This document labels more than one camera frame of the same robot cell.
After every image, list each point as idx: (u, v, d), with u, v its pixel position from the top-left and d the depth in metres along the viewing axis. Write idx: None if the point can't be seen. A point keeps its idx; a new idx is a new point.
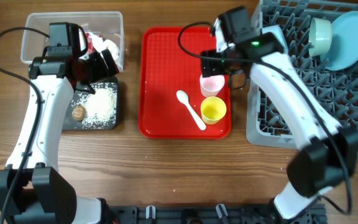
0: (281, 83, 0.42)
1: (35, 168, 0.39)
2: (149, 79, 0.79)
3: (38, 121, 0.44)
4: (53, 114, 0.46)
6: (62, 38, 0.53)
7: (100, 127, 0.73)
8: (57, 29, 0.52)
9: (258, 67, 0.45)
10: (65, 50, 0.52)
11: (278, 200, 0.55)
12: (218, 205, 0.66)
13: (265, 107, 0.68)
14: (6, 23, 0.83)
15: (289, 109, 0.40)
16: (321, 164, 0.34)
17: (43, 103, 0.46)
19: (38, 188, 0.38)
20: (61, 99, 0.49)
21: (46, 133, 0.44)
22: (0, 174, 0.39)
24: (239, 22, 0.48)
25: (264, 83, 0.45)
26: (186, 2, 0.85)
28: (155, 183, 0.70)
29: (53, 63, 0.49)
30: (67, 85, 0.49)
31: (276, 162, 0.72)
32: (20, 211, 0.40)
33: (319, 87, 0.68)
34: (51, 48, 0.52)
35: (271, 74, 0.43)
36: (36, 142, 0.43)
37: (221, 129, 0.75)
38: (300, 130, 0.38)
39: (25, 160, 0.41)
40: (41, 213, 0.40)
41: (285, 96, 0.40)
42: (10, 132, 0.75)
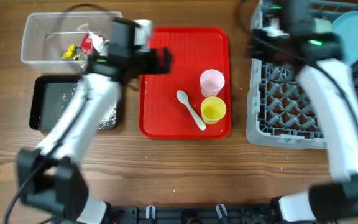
0: (336, 101, 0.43)
1: (60, 162, 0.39)
2: (149, 79, 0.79)
3: (81, 115, 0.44)
4: (94, 114, 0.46)
6: (120, 37, 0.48)
7: (100, 127, 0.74)
8: (119, 27, 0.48)
9: (313, 74, 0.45)
10: (122, 50, 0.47)
11: (284, 200, 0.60)
12: (218, 205, 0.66)
13: (265, 107, 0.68)
14: (7, 24, 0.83)
15: (336, 130, 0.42)
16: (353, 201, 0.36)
17: (89, 100, 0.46)
19: (60, 178, 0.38)
20: (106, 101, 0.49)
21: (82, 130, 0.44)
22: (31, 155, 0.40)
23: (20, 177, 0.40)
24: (299, 11, 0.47)
25: (314, 93, 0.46)
26: (186, 2, 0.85)
28: (155, 183, 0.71)
29: (109, 66, 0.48)
30: (106, 89, 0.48)
31: (276, 162, 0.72)
32: (35, 193, 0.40)
33: None
34: (109, 46, 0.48)
35: (326, 87, 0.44)
36: (71, 135, 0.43)
37: (221, 129, 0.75)
38: (341, 154, 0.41)
39: (55, 149, 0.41)
40: (51, 202, 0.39)
41: (337, 114, 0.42)
42: (10, 132, 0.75)
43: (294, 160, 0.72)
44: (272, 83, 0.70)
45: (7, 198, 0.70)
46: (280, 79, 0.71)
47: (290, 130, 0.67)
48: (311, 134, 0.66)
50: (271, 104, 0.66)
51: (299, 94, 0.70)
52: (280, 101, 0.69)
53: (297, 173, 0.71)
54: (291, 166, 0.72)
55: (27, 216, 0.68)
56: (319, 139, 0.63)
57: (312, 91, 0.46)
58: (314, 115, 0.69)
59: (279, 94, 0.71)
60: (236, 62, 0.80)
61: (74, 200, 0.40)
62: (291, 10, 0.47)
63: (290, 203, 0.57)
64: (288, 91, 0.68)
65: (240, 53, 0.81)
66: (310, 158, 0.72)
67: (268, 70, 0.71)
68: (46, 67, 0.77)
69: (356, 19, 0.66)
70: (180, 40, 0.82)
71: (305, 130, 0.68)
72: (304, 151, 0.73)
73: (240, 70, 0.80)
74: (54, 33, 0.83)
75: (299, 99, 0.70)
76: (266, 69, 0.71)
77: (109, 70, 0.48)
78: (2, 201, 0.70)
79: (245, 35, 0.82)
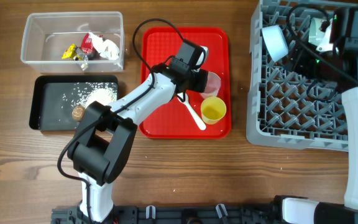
0: None
1: (123, 119, 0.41)
2: None
3: (143, 95, 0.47)
4: (151, 101, 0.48)
6: (186, 55, 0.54)
7: None
8: (188, 46, 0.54)
9: None
10: (184, 66, 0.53)
11: (286, 201, 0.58)
12: (218, 205, 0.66)
13: (265, 107, 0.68)
14: (7, 24, 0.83)
15: None
16: None
17: (153, 88, 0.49)
19: (119, 133, 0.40)
20: (163, 99, 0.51)
21: (143, 106, 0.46)
22: (102, 107, 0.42)
23: (81, 122, 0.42)
24: None
25: (352, 112, 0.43)
26: (186, 2, 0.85)
28: (155, 183, 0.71)
29: (168, 75, 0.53)
30: (168, 91, 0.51)
31: (276, 162, 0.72)
32: (88, 145, 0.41)
33: (319, 87, 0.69)
34: (174, 60, 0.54)
35: None
36: (135, 106, 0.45)
37: (221, 129, 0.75)
38: None
39: (121, 111, 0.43)
40: (100, 157, 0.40)
41: None
42: (10, 132, 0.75)
43: (294, 160, 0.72)
44: (272, 83, 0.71)
45: (7, 198, 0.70)
46: (280, 79, 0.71)
47: (290, 130, 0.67)
48: (311, 134, 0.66)
50: (271, 104, 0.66)
51: (299, 94, 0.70)
52: (280, 101, 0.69)
53: (297, 173, 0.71)
54: (291, 166, 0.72)
55: (27, 216, 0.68)
56: (319, 139, 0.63)
57: (349, 109, 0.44)
58: (314, 115, 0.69)
59: (279, 94, 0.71)
60: (236, 62, 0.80)
61: (118, 165, 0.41)
62: (350, 21, 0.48)
63: (293, 203, 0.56)
64: (288, 91, 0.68)
65: (241, 52, 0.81)
66: (310, 158, 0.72)
67: (268, 70, 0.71)
68: (47, 67, 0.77)
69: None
70: (180, 40, 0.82)
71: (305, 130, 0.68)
72: (304, 151, 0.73)
73: (241, 70, 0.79)
74: (54, 33, 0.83)
75: (299, 99, 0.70)
76: (266, 69, 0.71)
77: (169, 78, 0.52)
78: (2, 201, 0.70)
79: (244, 35, 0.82)
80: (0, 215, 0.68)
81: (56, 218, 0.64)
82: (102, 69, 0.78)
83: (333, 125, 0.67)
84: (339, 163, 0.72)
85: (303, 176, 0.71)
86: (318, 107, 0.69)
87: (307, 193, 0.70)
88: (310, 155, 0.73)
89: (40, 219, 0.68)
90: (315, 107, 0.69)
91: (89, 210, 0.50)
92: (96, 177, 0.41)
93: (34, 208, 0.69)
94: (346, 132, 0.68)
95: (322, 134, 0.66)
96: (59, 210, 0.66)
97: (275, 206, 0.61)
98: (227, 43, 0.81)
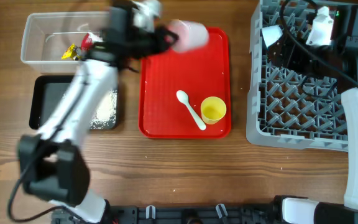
0: None
1: (60, 145, 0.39)
2: (149, 79, 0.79)
3: (77, 99, 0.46)
4: (91, 101, 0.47)
6: (120, 22, 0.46)
7: (100, 127, 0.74)
8: (115, 13, 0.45)
9: None
10: (119, 36, 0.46)
11: (286, 201, 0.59)
12: (218, 205, 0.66)
13: (265, 107, 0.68)
14: (7, 24, 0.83)
15: None
16: None
17: (87, 85, 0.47)
19: (63, 160, 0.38)
20: (103, 88, 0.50)
21: (81, 116, 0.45)
22: (30, 139, 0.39)
23: (20, 163, 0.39)
24: None
25: (352, 114, 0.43)
26: (186, 2, 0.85)
28: (155, 183, 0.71)
29: (97, 54, 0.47)
30: (104, 78, 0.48)
31: (276, 162, 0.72)
32: (37, 180, 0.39)
33: (319, 87, 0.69)
34: (106, 32, 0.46)
35: None
36: (71, 119, 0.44)
37: (221, 129, 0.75)
38: None
39: (55, 134, 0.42)
40: (55, 186, 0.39)
41: None
42: (10, 132, 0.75)
43: (294, 160, 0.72)
44: (271, 83, 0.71)
45: (7, 199, 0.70)
46: (280, 79, 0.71)
47: (290, 130, 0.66)
48: (311, 134, 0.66)
50: (271, 104, 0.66)
51: (299, 94, 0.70)
52: (280, 101, 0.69)
53: (297, 173, 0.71)
54: (291, 166, 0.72)
55: (27, 216, 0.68)
56: (319, 139, 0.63)
57: (348, 110, 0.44)
58: (314, 115, 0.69)
59: (279, 94, 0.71)
60: (236, 62, 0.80)
61: (76, 186, 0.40)
62: (352, 20, 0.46)
63: (293, 203, 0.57)
64: (288, 91, 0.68)
65: (241, 52, 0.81)
66: (310, 158, 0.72)
67: (268, 70, 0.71)
68: (47, 67, 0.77)
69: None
70: None
71: (305, 130, 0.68)
72: (304, 151, 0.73)
73: (240, 70, 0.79)
74: (54, 33, 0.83)
75: (299, 99, 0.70)
76: (266, 69, 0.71)
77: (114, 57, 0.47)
78: (2, 201, 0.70)
79: (244, 35, 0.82)
80: (0, 215, 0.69)
81: (56, 218, 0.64)
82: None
83: (333, 125, 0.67)
84: (339, 163, 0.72)
85: (303, 176, 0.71)
86: (318, 107, 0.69)
87: (307, 193, 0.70)
88: (310, 156, 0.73)
89: (40, 219, 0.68)
90: (315, 107, 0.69)
91: (82, 216, 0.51)
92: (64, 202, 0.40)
93: (34, 208, 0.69)
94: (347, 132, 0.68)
95: (322, 134, 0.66)
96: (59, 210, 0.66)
97: (275, 206, 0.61)
98: (227, 43, 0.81)
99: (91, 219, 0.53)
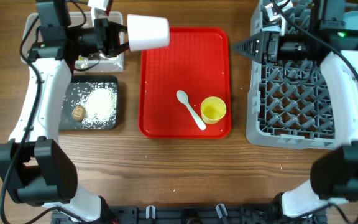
0: (350, 85, 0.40)
1: (36, 142, 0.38)
2: (149, 79, 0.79)
3: (38, 99, 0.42)
4: (53, 95, 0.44)
6: (51, 17, 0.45)
7: (100, 127, 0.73)
8: (45, 8, 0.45)
9: (335, 57, 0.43)
10: (60, 32, 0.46)
11: (284, 195, 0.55)
12: (218, 205, 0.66)
13: (265, 107, 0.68)
14: (7, 24, 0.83)
15: (345, 101, 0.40)
16: (350, 168, 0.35)
17: (42, 83, 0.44)
19: (41, 158, 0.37)
20: (61, 83, 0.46)
21: (47, 111, 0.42)
22: (5, 146, 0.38)
23: None
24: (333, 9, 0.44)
25: (330, 73, 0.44)
26: (186, 2, 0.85)
28: (155, 183, 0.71)
29: (48, 51, 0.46)
30: (64, 71, 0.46)
31: (276, 162, 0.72)
32: (23, 185, 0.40)
33: (319, 87, 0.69)
34: (41, 30, 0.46)
35: (343, 68, 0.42)
36: (37, 117, 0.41)
37: (221, 129, 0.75)
38: (347, 130, 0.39)
39: (27, 135, 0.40)
40: (43, 188, 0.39)
41: (348, 95, 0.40)
42: (10, 132, 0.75)
43: (294, 160, 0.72)
44: (271, 83, 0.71)
45: (7, 198, 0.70)
46: (280, 79, 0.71)
47: (290, 130, 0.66)
48: (311, 134, 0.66)
50: (271, 104, 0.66)
51: (299, 94, 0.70)
52: (280, 101, 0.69)
53: (297, 173, 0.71)
54: (291, 166, 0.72)
55: (27, 216, 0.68)
56: (319, 139, 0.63)
57: (328, 72, 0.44)
58: (314, 115, 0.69)
59: (279, 94, 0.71)
60: (236, 62, 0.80)
61: (64, 180, 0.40)
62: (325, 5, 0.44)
63: (290, 196, 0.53)
64: (288, 91, 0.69)
65: None
66: (310, 159, 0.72)
67: (268, 70, 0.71)
68: None
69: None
70: (180, 40, 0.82)
71: (305, 130, 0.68)
72: (304, 151, 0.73)
73: (240, 70, 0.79)
74: None
75: (299, 99, 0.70)
76: (266, 69, 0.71)
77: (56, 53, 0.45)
78: None
79: (244, 35, 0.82)
80: None
81: (56, 218, 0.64)
82: (102, 68, 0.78)
83: (333, 125, 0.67)
84: None
85: (303, 177, 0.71)
86: (318, 107, 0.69)
87: None
88: (310, 156, 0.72)
89: (40, 219, 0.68)
90: (315, 107, 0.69)
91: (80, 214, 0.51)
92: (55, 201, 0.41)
93: (34, 208, 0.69)
94: None
95: (322, 134, 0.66)
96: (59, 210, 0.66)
97: (275, 206, 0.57)
98: (227, 43, 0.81)
99: (89, 216, 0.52)
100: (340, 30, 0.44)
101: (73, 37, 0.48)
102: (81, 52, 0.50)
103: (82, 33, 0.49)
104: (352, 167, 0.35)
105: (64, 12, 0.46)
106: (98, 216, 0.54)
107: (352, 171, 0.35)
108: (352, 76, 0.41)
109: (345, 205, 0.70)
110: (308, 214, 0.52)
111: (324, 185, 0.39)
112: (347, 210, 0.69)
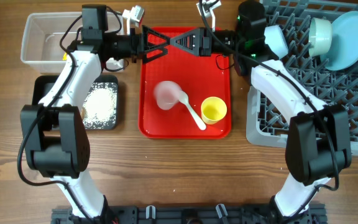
0: (275, 81, 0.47)
1: (62, 107, 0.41)
2: (149, 79, 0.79)
3: (69, 78, 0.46)
4: (81, 81, 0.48)
6: (94, 21, 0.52)
7: (100, 127, 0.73)
8: (90, 12, 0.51)
9: (256, 68, 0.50)
10: (97, 33, 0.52)
11: (278, 196, 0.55)
12: (218, 205, 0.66)
13: (265, 107, 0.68)
14: (6, 24, 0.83)
15: (280, 94, 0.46)
16: (307, 134, 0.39)
17: (76, 68, 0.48)
19: (63, 121, 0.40)
20: (91, 73, 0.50)
21: (76, 87, 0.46)
22: (33, 107, 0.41)
23: (23, 130, 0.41)
24: (260, 30, 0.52)
25: (260, 81, 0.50)
26: (186, 2, 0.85)
28: (155, 183, 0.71)
29: (86, 47, 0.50)
30: (97, 61, 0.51)
31: (276, 162, 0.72)
32: (41, 149, 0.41)
33: (319, 87, 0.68)
34: (83, 31, 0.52)
35: (266, 73, 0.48)
36: (66, 91, 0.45)
37: (221, 129, 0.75)
38: (291, 111, 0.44)
39: (55, 101, 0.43)
40: (57, 155, 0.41)
41: (279, 90, 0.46)
42: (10, 132, 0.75)
43: None
44: None
45: (7, 198, 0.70)
46: None
47: None
48: None
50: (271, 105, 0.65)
51: None
52: None
53: None
54: None
55: (27, 216, 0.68)
56: None
57: (258, 81, 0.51)
58: None
59: None
60: None
61: (81, 150, 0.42)
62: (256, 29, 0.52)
63: (283, 196, 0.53)
64: None
65: None
66: None
67: None
68: (46, 67, 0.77)
69: (356, 18, 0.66)
70: None
71: None
72: None
73: None
74: (54, 33, 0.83)
75: None
76: None
77: (89, 50, 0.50)
78: (2, 201, 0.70)
79: None
80: (0, 215, 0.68)
81: (56, 218, 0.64)
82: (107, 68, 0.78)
83: None
84: None
85: None
86: None
87: None
88: None
89: (40, 219, 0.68)
90: None
91: (82, 205, 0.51)
92: (68, 171, 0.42)
93: (34, 208, 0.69)
94: None
95: None
96: (59, 210, 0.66)
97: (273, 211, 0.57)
98: None
99: (91, 213, 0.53)
100: (254, 50, 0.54)
101: (109, 41, 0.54)
102: (113, 56, 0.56)
103: (116, 39, 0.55)
104: (308, 133, 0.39)
105: (104, 18, 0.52)
106: (100, 213, 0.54)
107: (311, 139, 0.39)
108: (276, 74, 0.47)
109: (345, 205, 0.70)
110: (305, 208, 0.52)
111: (298, 170, 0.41)
112: (347, 209, 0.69)
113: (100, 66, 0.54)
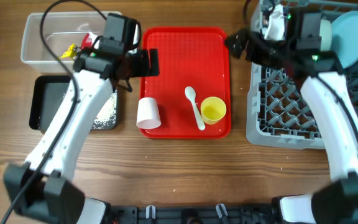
0: (334, 109, 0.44)
1: (50, 177, 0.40)
2: (149, 79, 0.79)
3: (69, 119, 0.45)
4: (82, 121, 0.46)
6: (117, 30, 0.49)
7: (100, 127, 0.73)
8: (114, 20, 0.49)
9: (311, 81, 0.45)
10: (116, 45, 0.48)
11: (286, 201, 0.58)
12: (218, 205, 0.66)
13: (265, 107, 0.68)
14: (6, 23, 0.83)
15: (334, 131, 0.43)
16: (350, 202, 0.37)
17: (78, 102, 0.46)
19: (48, 194, 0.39)
20: (96, 105, 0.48)
21: (71, 140, 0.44)
22: (18, 170, 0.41)
23: (9, 191, 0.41)
24: (308, 25, 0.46)
25: (309, 96, 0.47)
26: (185, 2, 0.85)
28: (155, 183, 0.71)
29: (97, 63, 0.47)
30: (107, 87, 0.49)
31: (276, 162, 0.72)
32: (27, 205, 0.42)
33: None
34: (102, 39, 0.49)
35: (324, 93, 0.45)
36: (60, 144, 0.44)
37: (220, 129, 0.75)
38: (341, 158, 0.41)
39: (43, 162, 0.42)
40: (46, 215, 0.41)
41: (337, 123, 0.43)
42: (10, 132, 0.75)
43: (294, 160, 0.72)
44: (271, 83, 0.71)
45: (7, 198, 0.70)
46: (280, 79, 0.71)
47: (290, 130, 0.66)
48: (311, 134, 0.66)
50: (271, 104, 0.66)
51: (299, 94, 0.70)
52: (280, 101, 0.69)
53: (296, 173, 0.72)
54: (291, 166, 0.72)
55: None
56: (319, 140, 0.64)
57: (309, 95, 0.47)
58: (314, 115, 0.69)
59: (279, 94, 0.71)
60: (236, 62, 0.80)
61: (70, 212, 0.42)
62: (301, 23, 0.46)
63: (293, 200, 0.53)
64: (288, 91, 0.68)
65: None
66: (309, 158, 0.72)
67: (268, 70, 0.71)
68: (46, 67, 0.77)
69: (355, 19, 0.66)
70: (180, 40, 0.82)
71: (305, 129, 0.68)
72: (304, 151, 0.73)
73: (240, 70, 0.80)
74: (54, 33, 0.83)
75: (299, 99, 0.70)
76: (266, 69, 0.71)
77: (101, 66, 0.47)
78: (3, 201, 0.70)
79: None
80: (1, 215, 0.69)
81: None
82: None
83: None
84: None
85: (303, 176, 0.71)
86: None
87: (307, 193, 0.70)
88: (310, 155, 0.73)
89: None
90: None
91: None
92: None
93: None
94: None
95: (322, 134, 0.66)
96: None
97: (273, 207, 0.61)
98: None
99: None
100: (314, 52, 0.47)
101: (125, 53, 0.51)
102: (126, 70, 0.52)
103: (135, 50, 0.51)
104: (353, 201, 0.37)
105: (131, 30, 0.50)
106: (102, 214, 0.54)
107: (353, 206, 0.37)
108: (335, 100, 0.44)
109: None
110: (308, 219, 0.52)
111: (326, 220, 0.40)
112: None
113: (113, 87, 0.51)
